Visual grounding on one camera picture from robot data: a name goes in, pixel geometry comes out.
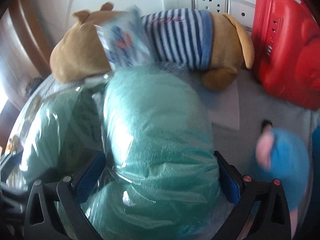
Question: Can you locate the red toy suitcase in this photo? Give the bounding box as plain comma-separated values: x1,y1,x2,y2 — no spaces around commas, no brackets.
251,0,320,110

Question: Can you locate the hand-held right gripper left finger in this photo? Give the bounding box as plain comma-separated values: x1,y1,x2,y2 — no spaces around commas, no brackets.
24,151,107,240

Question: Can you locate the brown plush in striped shirt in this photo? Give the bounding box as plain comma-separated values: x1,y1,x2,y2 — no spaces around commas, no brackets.
49,2,255,92

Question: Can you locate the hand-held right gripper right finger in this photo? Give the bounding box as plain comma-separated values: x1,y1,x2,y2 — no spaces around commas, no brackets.
214,151,292,240

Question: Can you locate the blue and pink plush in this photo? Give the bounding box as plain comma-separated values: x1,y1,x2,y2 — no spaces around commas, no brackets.
255,127,310,240

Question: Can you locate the teal plush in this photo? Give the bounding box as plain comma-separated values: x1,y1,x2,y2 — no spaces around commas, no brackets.
21,64,223,240

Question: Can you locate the wooden wall frame pillar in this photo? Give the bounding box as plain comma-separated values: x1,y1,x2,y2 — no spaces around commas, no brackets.
7,0,53,105

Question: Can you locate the white and blue tissue packet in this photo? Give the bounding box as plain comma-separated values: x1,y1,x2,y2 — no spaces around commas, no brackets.
94,5,155,69

